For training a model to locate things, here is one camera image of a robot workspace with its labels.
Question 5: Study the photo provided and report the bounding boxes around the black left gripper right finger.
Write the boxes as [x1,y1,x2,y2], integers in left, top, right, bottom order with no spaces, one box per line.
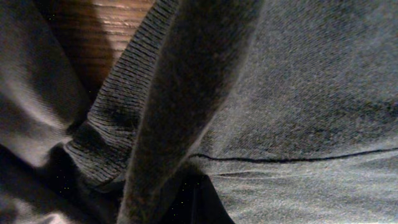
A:
[195,175,234,224]

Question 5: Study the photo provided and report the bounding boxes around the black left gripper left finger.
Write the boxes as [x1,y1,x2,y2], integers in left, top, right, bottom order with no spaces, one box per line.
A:
[160,183,196,224]

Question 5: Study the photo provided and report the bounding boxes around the black garment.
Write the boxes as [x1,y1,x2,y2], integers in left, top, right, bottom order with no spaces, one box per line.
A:
[1,1,397,223]

